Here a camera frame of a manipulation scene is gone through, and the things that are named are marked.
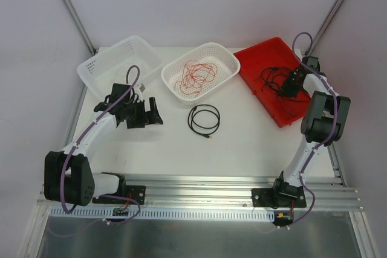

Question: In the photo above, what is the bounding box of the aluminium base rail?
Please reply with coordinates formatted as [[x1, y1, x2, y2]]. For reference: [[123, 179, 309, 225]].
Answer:
[[36, 173, 362, 210]]

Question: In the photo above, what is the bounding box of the left aluminium frame post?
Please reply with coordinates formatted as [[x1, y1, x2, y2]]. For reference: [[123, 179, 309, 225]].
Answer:
[[61, 0, 97, 56]]

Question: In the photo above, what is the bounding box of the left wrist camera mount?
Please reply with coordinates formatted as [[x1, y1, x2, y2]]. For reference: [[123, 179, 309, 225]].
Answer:
[[135, 83, 146, 94]]

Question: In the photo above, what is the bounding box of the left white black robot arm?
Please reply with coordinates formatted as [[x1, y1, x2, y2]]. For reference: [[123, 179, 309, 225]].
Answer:
[[44, 83, 163, 206]]

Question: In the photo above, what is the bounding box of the right aluminium frame post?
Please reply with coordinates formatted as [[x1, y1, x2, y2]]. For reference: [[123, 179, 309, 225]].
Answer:
[[309, 0, 346, 53]]

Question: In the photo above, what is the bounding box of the translucent white rectangular basket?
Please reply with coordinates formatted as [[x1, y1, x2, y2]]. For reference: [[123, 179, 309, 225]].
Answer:
[[77, 36, 163, 99]]

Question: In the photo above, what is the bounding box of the white slotted cable duct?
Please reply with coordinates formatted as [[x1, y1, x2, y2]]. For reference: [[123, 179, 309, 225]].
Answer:
[[48, 206, 276, 222]]

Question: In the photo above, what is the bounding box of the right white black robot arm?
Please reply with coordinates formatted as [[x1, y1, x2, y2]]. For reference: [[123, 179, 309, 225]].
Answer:
[[271, 56, 351, 207]]

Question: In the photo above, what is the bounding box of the white perforated oval basket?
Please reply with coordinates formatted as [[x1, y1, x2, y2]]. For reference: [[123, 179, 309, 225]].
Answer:
[[161, 42, 241, 106]]

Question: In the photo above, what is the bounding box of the black cable bundle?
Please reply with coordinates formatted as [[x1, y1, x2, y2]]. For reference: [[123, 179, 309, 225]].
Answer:
[[187, 104, 221, 141]]

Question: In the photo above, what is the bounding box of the red plastic tray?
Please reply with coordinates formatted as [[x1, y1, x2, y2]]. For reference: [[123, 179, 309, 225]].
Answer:
[[235, 37, 311, 128]]

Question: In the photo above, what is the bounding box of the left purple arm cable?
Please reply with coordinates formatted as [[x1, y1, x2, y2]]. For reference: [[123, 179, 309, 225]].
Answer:
[[59, 65, 141, 215]]

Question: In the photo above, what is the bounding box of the aluminium frame post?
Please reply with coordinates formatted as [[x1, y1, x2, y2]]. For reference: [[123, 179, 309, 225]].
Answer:
[[61, 0, 97, 56], [309, 0, 346, 53]]

